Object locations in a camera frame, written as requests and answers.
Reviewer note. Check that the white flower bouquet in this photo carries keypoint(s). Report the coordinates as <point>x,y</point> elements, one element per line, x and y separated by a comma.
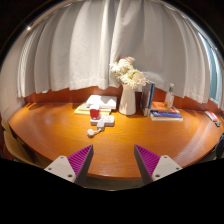
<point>126,74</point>

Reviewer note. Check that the orange flat book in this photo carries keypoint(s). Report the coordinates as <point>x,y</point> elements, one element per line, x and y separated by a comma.
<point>161,107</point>

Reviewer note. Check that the white power strip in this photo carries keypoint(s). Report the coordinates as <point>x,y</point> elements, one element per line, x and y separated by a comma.
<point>107,120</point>

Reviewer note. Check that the upright dark books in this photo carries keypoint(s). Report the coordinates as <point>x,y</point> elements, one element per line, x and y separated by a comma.
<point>147,97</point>

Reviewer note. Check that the white book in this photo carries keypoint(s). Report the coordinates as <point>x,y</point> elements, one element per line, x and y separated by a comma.
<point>106,102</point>

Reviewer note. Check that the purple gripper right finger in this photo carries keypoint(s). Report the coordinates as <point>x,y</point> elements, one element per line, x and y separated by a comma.
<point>153,167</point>

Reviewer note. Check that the white charger plug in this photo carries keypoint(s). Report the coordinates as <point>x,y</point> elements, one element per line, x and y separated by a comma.
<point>100,125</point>

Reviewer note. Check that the wooden chair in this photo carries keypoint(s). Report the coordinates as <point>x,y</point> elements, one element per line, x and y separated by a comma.
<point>16,149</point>

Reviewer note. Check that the clear plastic bottle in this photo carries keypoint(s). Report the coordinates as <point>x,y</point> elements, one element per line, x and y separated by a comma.
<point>169,96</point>

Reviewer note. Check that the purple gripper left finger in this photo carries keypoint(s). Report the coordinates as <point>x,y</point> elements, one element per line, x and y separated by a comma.
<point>73,168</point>

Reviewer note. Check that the red object at right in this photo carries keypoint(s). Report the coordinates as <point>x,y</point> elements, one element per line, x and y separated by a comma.
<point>213,118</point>

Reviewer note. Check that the white ribbed vase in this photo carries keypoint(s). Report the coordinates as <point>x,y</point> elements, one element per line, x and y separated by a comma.
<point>127,104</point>

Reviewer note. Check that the blue flat book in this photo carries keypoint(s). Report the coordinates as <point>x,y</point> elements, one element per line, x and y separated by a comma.
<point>158,116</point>

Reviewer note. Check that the red cup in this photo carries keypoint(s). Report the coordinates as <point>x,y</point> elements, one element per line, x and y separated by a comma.
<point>94,111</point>

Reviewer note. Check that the white curtain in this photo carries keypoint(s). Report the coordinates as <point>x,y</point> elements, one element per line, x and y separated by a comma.
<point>75,46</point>

